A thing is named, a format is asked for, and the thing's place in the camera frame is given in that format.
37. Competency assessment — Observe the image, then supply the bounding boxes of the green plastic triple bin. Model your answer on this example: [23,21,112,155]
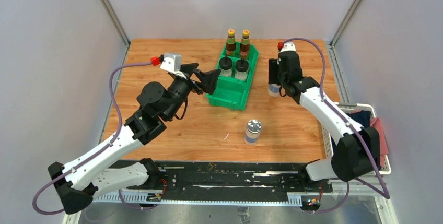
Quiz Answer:
[206,42,259,111]

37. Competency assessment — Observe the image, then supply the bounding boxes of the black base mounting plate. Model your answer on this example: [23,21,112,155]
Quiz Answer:
[126,160,334,203]

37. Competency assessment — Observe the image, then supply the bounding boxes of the black cap white powder jar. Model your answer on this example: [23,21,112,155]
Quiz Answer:
[234,58,249,81]

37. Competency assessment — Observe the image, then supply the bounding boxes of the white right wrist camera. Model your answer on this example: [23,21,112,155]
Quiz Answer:
[277,41,296,52]

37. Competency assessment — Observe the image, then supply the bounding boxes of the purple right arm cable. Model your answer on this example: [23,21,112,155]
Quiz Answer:
[283,38,391,215]

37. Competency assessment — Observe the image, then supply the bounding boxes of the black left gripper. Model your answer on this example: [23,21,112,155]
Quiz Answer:
[164,62,220,121]

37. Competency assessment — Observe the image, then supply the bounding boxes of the pink cloth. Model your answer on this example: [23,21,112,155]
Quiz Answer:
[370,117,389,167]

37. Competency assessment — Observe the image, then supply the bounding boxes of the right aluminium corner post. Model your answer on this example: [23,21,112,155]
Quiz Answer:
[330,0,363,48]

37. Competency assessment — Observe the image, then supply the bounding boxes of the aluminium front rail frame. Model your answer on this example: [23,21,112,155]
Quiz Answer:
[62,168,399,224]

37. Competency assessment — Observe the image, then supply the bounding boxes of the white plastic basket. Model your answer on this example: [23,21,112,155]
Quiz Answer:
[321,102,391,175]

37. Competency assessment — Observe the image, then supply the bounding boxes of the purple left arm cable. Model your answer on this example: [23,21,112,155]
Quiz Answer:
[32,62,155,216]

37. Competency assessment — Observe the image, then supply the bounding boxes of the aluminium corner frame post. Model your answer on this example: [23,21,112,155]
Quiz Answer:
[100,0,131,50]

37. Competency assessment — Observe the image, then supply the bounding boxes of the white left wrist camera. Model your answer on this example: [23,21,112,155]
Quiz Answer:
[150,52,189,78]

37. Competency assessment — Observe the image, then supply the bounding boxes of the dark blue cloth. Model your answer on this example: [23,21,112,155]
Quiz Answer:
[331,111,371,150]

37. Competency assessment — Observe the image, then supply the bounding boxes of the yellow cap sauce bottle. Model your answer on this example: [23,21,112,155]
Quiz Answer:
[225,29,236,56]
[239,29,250,60]

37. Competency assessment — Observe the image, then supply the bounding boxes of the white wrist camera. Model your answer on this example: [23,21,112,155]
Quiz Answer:
[277,41,296,52]
[150,52,189,78]

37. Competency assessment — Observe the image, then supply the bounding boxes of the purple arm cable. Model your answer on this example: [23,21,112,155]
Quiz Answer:
[283,38,391,215]
[32,62,155,216]

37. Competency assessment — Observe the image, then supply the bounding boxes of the black cap salt jar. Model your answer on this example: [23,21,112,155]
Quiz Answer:
[219,55,232,77]

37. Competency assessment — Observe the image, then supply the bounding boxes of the silver lid blue label jar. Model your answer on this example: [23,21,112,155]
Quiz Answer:
[244,119,263,146]

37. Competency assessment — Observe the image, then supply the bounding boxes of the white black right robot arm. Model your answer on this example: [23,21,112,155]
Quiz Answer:
[268,50,380,192]

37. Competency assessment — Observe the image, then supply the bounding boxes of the silver lid spice jar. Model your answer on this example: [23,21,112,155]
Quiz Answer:
[268,84,281,97]

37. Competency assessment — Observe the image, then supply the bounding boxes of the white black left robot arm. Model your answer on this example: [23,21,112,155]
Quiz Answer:
[48,63,221,214]

